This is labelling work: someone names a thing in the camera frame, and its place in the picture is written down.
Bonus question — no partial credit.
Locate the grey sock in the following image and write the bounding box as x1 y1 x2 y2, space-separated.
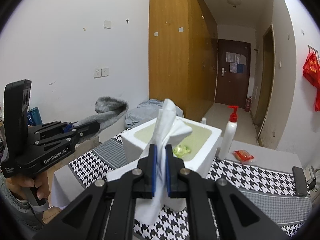
73 96 129 144

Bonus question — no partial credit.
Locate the white styrofoam box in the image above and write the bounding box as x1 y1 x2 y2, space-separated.
121 115 222 212

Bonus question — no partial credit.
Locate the green snack packet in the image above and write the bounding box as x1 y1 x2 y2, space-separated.
172 145 191 158

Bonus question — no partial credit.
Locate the white tissue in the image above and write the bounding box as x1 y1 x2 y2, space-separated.
106 99 193 225

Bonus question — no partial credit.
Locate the person left hand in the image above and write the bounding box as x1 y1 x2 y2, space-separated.
5 171 50 200

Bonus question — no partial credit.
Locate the houndstooth patterned table cloth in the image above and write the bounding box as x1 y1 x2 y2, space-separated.
53 127 313 240

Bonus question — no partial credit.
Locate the red snack packet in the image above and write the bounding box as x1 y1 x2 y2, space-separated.
233 150 254 163

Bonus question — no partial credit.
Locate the grey blue cloth heap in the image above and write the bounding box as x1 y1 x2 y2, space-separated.
125 99 184 128

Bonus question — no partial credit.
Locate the white red pump bottle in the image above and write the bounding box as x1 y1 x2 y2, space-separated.
218 106 239 160

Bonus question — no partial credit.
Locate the black smartphone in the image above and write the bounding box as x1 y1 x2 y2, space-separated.
292 166 308 197

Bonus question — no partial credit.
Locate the red fire extinguisher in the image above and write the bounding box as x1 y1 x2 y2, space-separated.
245 96 252 112

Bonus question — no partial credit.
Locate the wooden side door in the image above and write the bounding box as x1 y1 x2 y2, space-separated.
254 26 274 129

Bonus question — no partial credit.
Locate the dark brown entrance door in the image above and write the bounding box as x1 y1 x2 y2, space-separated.
215 39 251 108

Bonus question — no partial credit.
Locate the wooden wardrobe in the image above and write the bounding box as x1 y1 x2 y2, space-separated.
149 0 217 121

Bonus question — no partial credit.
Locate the red hanging bag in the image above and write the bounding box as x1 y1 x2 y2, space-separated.
303 52 320 112

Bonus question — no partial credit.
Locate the ceiling lamp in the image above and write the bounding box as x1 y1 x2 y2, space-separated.
227 0 242 8

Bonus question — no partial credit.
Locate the white wall socket pair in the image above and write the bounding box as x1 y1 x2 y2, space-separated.
93 67 110 79

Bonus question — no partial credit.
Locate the white wall switch plate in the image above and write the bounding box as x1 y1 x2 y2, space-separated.
104 21 112 29

